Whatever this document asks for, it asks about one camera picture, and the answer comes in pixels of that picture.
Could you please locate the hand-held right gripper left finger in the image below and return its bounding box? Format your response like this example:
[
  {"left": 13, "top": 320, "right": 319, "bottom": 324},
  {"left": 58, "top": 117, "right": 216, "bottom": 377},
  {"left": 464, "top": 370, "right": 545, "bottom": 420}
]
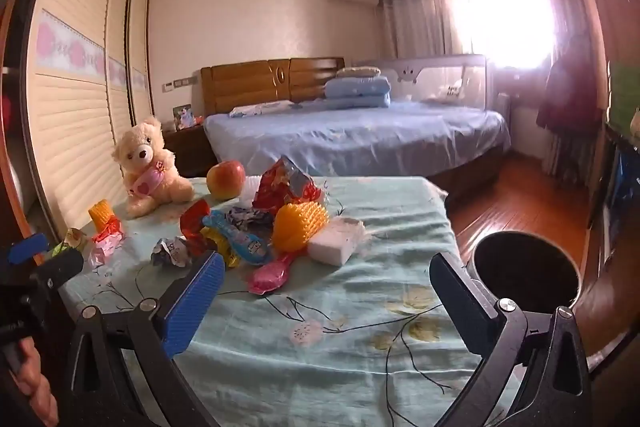
[{"left": 62, "top": 251, "right": 226, "bottom": 427}]

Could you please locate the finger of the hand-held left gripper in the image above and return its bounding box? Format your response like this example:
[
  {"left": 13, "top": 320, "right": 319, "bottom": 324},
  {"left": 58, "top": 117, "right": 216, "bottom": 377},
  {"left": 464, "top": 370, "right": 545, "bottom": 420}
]
[
  {"left": 30, "top": 248, "right": 86, "bottom": 294},
  {"left": 7, "top": 233, "right": 49, "bottom": 266}
]

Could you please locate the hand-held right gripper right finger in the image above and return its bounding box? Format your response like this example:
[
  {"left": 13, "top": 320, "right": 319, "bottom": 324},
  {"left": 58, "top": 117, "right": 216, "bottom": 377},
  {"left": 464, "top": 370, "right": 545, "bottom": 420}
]
[{"left": 429, "top": 251, "right": 593, "bottom": 427}]

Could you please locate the silver blue wrapper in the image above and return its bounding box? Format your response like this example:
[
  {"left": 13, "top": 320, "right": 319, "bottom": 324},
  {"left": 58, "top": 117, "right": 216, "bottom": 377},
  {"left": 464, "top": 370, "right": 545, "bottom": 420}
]
[{"left": 151, "top": 237, "right": 193, "bottom": 269}]

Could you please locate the round dark bin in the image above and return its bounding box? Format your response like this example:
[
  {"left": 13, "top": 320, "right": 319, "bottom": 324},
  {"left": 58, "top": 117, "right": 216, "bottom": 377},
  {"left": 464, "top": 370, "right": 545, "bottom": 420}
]
[{"left": 470, "top": 231, "right": 583, "bottom": 314}]

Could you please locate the large yellow foam fruit net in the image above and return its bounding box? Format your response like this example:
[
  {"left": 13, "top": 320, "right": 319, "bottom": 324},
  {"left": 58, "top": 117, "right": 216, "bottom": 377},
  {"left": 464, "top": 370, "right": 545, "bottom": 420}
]
[{"left": 271, "top": 202, "right": 331, "bottom": 254}]

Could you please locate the person's left hand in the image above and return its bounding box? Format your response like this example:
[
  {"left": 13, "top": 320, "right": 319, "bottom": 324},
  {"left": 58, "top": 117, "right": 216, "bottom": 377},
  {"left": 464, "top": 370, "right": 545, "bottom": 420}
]
[{"left": 10, "top": 336, "right": 61, "bottom": 427}]

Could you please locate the green wrapper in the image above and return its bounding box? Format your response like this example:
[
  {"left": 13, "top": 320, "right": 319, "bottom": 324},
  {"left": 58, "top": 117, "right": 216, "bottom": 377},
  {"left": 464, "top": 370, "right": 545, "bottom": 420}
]
[{"left": 52, "top": 228, "right": 90, "bottom": 258}]

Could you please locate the red clear candy wrapper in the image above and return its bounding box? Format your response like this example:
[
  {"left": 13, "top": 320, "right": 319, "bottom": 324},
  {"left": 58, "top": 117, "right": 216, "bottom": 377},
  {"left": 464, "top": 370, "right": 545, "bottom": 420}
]
[{"left": 89, "top": 214, "right": 126, "bottom": 268}]

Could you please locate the yellow plastic wrapper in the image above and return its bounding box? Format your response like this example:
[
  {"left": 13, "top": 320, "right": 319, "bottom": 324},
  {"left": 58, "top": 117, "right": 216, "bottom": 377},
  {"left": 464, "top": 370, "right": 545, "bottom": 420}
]
[{"left": 200, "top": 227, "right": 241, "bottom": 269}]

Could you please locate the small orange foam net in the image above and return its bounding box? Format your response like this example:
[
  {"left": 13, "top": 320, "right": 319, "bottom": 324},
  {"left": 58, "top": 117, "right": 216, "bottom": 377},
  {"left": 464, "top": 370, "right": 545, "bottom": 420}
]
[{"left": 88, "top": 199, "right": 118, "bottom": 230}]

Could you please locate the blue candy packet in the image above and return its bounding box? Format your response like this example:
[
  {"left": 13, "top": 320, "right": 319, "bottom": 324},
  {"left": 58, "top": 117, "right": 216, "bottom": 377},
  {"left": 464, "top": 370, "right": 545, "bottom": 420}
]
[{"left": 202, "top": 212, "right": 273, "bottom": 265}]

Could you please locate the pink plastic wrapper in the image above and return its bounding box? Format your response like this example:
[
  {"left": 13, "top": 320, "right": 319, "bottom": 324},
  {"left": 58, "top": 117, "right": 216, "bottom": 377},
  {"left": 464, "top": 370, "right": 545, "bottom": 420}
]
[{"left": 247, "top": 252, "right": 297, "bottom": 297}]

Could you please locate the red plastic wrapper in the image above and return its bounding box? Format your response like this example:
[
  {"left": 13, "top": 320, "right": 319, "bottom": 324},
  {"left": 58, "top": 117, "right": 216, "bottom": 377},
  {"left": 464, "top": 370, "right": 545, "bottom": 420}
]
[{"left": 179, "top": 199, "right": 213, "bottom": 258}]

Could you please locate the crumpled blue white wrapper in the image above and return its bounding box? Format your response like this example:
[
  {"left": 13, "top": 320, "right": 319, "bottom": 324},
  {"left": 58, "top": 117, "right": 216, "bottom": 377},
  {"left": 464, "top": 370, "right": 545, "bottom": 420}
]
[{"left": 225, "top": 206, "right": 275, "bottom": 233}]

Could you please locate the floral light green sheet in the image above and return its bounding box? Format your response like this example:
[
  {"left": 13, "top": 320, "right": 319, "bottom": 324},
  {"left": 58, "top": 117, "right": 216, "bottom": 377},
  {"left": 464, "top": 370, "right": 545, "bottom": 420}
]
[{"left": 60, "top": 176, "right": 501, "bottom": 427}]

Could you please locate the red apple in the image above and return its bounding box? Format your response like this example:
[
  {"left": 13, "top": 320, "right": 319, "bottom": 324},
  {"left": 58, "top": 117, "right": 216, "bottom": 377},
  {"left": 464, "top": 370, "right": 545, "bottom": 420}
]
[{"left": 206, "top": 160, "right": 247, "bottom": 201}]

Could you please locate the cream teddy bear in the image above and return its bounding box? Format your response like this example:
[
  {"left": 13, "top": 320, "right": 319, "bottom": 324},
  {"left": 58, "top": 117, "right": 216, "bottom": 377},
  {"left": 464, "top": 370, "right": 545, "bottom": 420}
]
[{"left": 111, "top": 116, "right": 196, "bottom": 220}]

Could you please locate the white foam fruit net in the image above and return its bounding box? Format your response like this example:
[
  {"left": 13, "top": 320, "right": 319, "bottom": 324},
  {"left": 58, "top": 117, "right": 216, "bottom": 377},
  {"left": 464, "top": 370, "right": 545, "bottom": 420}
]
[{"left": 306, "top": 216, "right": 367, "bottom": 268}]

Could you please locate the red snack bag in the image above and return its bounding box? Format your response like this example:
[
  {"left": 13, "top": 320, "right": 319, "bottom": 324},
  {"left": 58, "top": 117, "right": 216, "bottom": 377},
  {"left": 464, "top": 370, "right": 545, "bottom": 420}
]
[{"left": 251, "top": 155, "right": 328, "bottom": 220}]

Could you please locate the cream sliding door wardrobe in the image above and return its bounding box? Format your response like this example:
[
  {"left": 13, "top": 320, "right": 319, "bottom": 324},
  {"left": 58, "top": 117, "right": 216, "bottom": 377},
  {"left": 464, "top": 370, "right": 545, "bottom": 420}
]
[{"left": 20, "top": 0, "right": 156, "bottom": 233}]

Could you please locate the dark wooden nightstand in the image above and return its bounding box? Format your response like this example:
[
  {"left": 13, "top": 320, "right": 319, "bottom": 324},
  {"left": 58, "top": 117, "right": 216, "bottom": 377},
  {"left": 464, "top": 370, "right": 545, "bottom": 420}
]
[{"left": 162, "top": 127, "right": 216, "bottom": 178}]

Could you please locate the bed with blue sheet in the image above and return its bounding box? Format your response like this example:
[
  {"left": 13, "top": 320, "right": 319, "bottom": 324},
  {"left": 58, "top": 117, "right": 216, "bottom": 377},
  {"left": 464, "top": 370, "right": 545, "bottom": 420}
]
[{"left": 204, "top": 99, "right": 512, "bottom": 188}]

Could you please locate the flat printed pillow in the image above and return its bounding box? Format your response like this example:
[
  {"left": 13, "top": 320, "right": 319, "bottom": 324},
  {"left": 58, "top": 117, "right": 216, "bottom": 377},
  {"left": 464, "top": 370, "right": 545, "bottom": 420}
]
[{"left": 229, "top": 101, "right": 293, "bottom": 118}]

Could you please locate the wooden headboard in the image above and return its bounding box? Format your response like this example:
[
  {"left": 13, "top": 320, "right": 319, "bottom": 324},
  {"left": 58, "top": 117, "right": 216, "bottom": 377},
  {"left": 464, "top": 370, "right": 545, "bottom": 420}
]
[{"left": 201, "top": 57, "right": 346, "bottom": 118}]

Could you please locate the folded blue quilt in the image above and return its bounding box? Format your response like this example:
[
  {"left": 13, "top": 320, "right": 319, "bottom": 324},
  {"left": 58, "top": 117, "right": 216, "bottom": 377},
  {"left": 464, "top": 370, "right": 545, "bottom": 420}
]
[{"left": 322, "top": 76, "right": 392, "bottom": 109}]

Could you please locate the dark red hanging garment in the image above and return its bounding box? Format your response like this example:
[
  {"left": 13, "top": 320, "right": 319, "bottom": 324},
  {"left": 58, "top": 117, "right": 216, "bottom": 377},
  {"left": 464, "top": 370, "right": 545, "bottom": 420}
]
[{"left": 536, "top": 34, "right": 608, "bottom": 132}]

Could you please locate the bright window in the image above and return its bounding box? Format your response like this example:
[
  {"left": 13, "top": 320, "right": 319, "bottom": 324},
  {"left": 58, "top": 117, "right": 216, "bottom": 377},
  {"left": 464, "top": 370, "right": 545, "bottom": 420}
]
[{"left": 452, "top": 0, "right": 556, "bottom": 68}]

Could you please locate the grey striped curtain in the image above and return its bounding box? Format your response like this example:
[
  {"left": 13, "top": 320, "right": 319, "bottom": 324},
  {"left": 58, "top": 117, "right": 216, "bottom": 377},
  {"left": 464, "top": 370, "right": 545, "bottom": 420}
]
[{"left": 380, "top": 0, "right": 463, "bottom": 58}]

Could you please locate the photo frame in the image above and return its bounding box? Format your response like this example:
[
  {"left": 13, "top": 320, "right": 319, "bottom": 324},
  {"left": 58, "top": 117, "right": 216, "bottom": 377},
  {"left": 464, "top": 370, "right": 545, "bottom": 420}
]
[{"left": 172, "top": 104, "right": 197, "bottom": 130}]

